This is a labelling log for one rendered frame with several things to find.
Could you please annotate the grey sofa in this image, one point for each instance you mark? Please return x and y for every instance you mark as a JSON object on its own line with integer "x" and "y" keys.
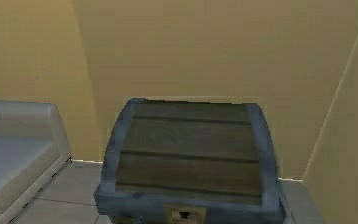
{"x": 20, "y": 156}

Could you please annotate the wooden chest with blue trim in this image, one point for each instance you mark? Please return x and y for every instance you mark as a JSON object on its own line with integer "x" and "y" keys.
{"x": 190, "y": 150}

